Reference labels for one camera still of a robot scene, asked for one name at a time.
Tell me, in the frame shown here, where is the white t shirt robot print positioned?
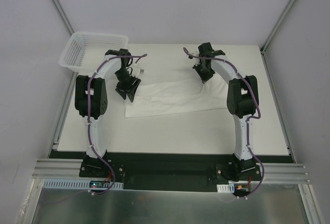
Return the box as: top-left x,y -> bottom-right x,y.
125,73 -> 228,118

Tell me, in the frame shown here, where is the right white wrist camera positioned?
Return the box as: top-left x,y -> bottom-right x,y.
188,51 -> 199,59

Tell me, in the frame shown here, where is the aluminium frame rail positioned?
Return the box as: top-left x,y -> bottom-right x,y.
32,159 -> 311,184

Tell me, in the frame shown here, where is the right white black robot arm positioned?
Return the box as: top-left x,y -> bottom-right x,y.
193,42 -> 260,180

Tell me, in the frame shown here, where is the left slotted cable duct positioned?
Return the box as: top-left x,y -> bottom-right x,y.
43,179 -> 124,191

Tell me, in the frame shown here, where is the slotted cable duct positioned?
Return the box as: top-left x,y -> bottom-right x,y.
43,179 -> 124,191
217,183 -> 235,194

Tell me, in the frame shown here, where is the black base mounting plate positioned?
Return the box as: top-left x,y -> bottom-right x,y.
48,150 -> 262,191

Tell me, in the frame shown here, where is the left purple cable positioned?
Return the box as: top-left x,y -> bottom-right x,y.
86,53 -> 148,204

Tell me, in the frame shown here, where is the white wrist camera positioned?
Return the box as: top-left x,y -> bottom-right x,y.
188,51 -> 199,59
131,66 -> 144,77

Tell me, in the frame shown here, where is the purple cable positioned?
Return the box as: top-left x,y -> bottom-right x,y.
183,46 -> 265,204
86,53 -> 148,204

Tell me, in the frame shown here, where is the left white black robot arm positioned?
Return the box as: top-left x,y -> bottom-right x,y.
74,48 -> 147,177

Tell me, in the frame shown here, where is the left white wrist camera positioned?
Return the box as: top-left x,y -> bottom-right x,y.
131,66 -> 144,77

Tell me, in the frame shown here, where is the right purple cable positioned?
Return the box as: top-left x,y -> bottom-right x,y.
183,46 -> 265,204

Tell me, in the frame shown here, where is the right slotted cable duct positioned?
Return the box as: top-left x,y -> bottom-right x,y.
217,183 -> 235,194

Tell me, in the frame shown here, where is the white perforated plastic basket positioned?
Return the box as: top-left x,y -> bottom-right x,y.
59,31 -> 129,73

